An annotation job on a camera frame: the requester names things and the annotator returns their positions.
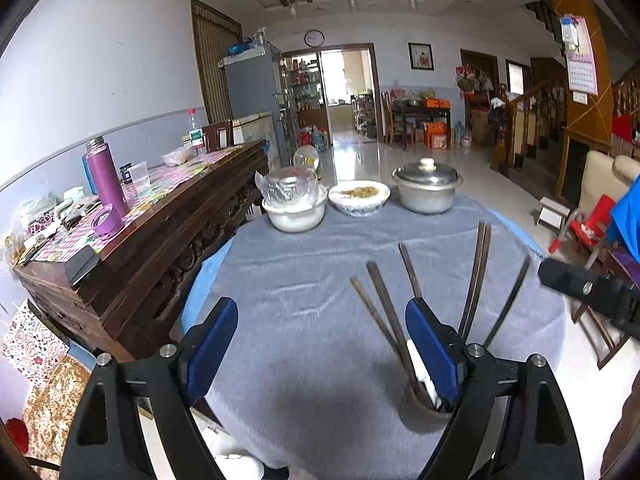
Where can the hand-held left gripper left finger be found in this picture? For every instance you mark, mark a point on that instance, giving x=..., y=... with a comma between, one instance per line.
x=212, y=350

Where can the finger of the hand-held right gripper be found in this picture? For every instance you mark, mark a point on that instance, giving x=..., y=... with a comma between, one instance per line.
x=570, y=280

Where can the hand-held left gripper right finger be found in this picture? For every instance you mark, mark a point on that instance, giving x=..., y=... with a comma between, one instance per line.
x=432, y=355

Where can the white ceramic spoon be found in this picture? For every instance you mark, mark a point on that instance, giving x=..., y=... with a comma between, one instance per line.
x=438, y=402
x=416, y=366

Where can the bundle of dark chopsticks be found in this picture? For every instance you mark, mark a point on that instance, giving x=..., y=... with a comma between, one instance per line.
x=385, y=310

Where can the dark wooden chair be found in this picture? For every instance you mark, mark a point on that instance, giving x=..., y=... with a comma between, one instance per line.
x=605, y=325

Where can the red plastic chair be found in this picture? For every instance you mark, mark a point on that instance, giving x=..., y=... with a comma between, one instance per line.
x=585, y=225

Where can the blue tablecloth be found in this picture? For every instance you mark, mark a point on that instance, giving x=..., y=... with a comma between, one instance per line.
x=205, y=282

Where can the white step stool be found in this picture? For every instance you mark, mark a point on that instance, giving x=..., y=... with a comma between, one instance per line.
x=550, y=210

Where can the blue cloth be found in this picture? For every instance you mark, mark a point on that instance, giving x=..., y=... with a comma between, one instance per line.
x=627, y=220

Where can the dark carved wooden sideboard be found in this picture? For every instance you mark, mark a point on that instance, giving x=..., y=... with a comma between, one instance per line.
x=150, y=280

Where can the grey tablecloth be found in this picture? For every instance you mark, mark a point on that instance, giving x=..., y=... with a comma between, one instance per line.
x=300, y=310

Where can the beige chair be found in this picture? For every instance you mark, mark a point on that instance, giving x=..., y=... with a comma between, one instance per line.
x=600, y=180

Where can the black flat case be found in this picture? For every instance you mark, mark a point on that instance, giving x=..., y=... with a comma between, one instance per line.
x=82, y=267

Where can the metal pot with lid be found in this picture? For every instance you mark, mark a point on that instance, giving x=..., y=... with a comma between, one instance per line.
x=427, y=190

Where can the purple thermos lid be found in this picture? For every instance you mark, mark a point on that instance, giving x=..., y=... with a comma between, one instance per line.
x=107, y=221

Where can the white bowl with plastic wrap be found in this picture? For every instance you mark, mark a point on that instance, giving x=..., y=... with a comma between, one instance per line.
x=295, y=205

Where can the pink checkered sideboard cover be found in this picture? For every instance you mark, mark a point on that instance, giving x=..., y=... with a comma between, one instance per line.
x=165, y=185

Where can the blue patterned bowl with food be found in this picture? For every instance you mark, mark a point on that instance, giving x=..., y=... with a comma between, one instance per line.
x=359, y=199

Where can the patterned gift bag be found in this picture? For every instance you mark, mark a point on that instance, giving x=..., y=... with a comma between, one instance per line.
x=32, y=345

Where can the clear plastic cup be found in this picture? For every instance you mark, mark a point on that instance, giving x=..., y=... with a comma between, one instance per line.
x=139, y=179

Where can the small black bottle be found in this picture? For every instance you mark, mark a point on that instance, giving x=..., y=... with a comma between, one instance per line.
x=126, y=174

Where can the pale bowl with food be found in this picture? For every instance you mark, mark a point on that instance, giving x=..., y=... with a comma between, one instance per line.
x=177, y=156

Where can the purple thermos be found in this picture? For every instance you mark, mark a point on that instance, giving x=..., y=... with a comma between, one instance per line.
x=106, y=180

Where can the small white fan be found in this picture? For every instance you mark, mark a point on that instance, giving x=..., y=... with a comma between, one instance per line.
x=306, y=159

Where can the wooden picture frames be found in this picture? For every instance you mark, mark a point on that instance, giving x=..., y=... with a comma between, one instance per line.
x=217, y=136

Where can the blue bottle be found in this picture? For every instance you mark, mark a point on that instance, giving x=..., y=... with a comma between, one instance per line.
x=89, y=175

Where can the wooden table with orange boxes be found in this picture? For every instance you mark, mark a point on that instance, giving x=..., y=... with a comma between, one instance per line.
x=425, y=120

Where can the water bottle with red cap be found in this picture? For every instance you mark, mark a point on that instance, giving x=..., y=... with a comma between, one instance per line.
x=196, y=132

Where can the white chest freezer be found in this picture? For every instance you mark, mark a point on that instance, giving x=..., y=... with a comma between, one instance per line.
x=252, y=132

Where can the grey refrigerator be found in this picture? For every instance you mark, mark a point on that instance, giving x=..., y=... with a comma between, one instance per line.
x=250, y=85

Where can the brown wooden door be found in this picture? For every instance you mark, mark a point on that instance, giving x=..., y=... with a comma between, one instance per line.
x=215, y=60

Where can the wall calendar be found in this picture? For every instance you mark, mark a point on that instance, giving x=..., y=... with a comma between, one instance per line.
x=580, y=60

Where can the framed wall picture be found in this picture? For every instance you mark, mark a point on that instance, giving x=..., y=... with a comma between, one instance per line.
x=421, y=56

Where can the round wall clock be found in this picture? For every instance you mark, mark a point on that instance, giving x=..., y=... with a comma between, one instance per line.
x=314, y=38

